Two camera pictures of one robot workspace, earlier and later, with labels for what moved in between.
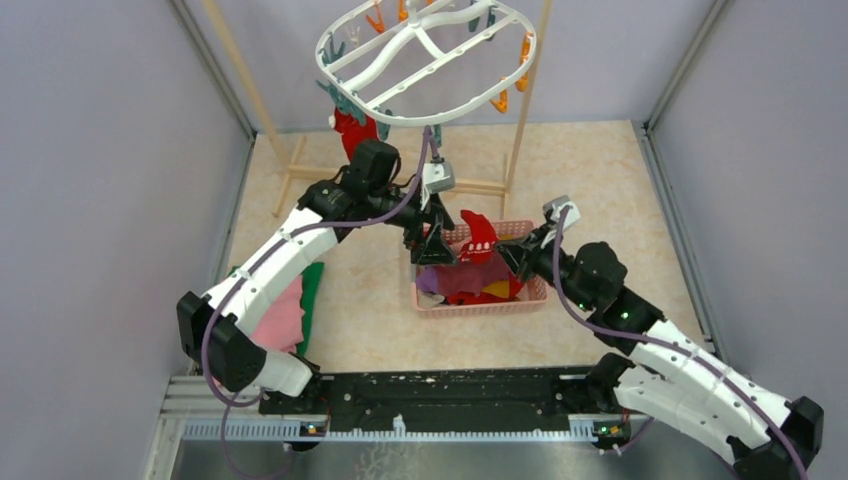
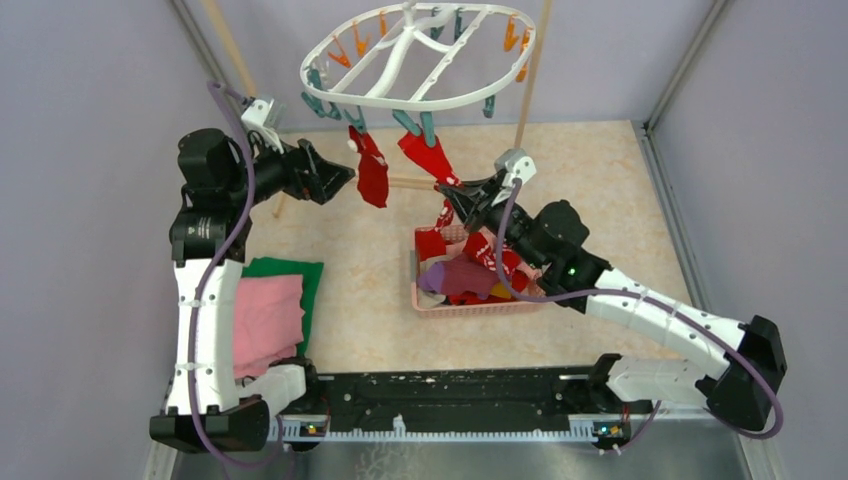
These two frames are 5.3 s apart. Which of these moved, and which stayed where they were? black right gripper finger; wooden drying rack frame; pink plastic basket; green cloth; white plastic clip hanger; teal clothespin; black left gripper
Moved: black right gripper finger; teal clothespin; black left gripper; white plastic clip hanger
Stayed: wooden drying rack frame; green cloth; pink plastic basket
